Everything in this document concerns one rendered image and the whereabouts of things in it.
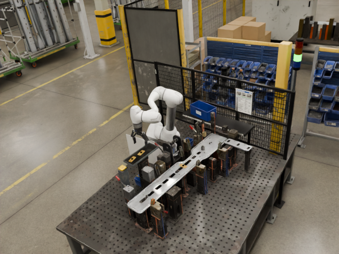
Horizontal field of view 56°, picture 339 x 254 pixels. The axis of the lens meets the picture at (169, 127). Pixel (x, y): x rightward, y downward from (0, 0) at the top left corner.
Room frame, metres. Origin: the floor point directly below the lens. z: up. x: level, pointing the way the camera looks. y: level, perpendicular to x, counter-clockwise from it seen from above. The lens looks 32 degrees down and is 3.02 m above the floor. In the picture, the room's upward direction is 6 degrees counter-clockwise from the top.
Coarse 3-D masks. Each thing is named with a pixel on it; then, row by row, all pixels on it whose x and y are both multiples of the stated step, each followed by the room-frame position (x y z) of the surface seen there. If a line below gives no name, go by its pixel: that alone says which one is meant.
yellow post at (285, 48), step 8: (280, 48) 2.97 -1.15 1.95; (288, 48) 2.93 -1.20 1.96; (280, 56) 2.96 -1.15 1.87; (288, 56) 2.94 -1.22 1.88; (280, 64) 2.96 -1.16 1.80; (288, 64) 2.95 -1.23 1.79; (280, 72) 2.96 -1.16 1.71; (288, 72) 2.97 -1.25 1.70; (280, 80) 2.95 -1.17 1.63; (280, 96) 2.94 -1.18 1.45; (272, 112) 2.99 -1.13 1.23; (280, 112) 2.93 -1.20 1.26; (280, 120) 2.93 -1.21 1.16; (272, 128) 2.97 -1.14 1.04; (272, 136) 2.97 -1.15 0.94; (280, 136) 2.96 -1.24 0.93; (272, 144) 2.96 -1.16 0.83; (280, 144) 2.98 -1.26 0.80
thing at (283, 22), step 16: (256, 0) 9.24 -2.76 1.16; (272, 0) 8.97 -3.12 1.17; (288, 0) 8.73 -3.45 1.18; (304, 0) 8.49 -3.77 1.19; (256, 16) 9.22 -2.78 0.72; (272, 16) 8.95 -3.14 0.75; (288, 16) 8.70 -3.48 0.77; (304, 16) 8.46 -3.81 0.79; (272, 32) 8.93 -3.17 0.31; (288, 32) 8.67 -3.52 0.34
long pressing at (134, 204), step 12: (204, 144) 2.86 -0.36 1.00; (216, 144) 2.84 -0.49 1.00; (192, 156) 2.67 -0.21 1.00; (204, 156) 2.65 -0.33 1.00; (192, 168) 2.48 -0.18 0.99; (156, 180) 2.35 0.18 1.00; (168, 180) 2.33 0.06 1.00; (144, 192) 2.20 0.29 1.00; (156, 192) 2.19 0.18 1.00; (132, 204) 2.07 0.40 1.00; (144, 204) 2.05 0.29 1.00
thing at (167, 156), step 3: (162, 153) 2.67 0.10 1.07; (165, 153) 2.67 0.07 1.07; (165, 156) 2.61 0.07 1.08; (168, 156) 2.61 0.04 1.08; (165, 159) 2.59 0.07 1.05; (168, 159) 2.61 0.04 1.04; (165, 162) 2.60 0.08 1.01; (168, 162) 2.60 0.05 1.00; (165, 165) 2.60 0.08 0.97; (168, 165) 2.60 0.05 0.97; (168, 168) 2.61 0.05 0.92
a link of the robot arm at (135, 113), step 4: (132, 108) 2.57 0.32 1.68; (136, 108) 2.56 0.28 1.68; (132, 112) 2.55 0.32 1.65; (136, 112) 2.54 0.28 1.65; (140, 112) 2.55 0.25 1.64; (132, 116) 2.55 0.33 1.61; (136, 116) 2.53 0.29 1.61; (140, 116) 2.53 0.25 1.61; (132, 120) 2.56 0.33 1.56; (136, 120) 2.54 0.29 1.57; (140, 120) 2.53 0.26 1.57
